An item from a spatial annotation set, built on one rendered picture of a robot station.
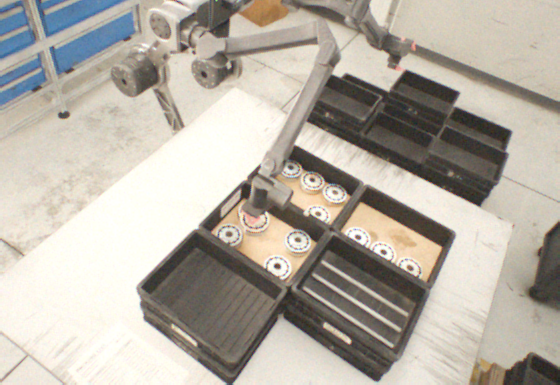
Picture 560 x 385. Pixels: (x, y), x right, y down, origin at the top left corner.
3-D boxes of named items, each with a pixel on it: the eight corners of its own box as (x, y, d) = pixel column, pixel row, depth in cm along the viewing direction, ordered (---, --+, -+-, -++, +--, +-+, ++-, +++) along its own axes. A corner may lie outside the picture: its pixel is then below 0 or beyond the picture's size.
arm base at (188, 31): (193, 41, 157) (192, 9, 148) (211, 50, 154) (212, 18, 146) (177, 51, 151) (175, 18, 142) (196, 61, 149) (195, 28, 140)
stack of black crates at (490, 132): (422, 164, 312) (441, 128, 287) (434, 141, 330) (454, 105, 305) (478, 191, 301) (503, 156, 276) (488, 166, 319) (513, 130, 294)
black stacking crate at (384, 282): (285, 304, 157) (289, 289, 149) (325, 247, 175) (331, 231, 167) (387, 374, 146) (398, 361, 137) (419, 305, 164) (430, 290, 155)
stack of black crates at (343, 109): (294, 145, 309) (305, 93, 276) (314, 122, 327) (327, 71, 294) (345, 171, 298) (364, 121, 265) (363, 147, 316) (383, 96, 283)
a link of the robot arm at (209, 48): (339, 23, 140) (334, 9, 131) (342, 65, 139) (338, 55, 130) (208, 47, 152) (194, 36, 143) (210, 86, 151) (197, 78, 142)
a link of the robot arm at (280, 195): (275, 159, 143) (267, 156, 135) (305, 177, 140) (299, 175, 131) (256, 191, 144) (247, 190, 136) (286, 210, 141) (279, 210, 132)
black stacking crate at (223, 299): (137, 305, 151) (134, 289, 142) (195, 245, 169) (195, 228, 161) (232, 377, 139) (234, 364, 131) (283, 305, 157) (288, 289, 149)
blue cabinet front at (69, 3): (56, 74, 300) (32, -7, 259) (134, 32, 345) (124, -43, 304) (59, 76, 299) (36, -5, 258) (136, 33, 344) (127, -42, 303)
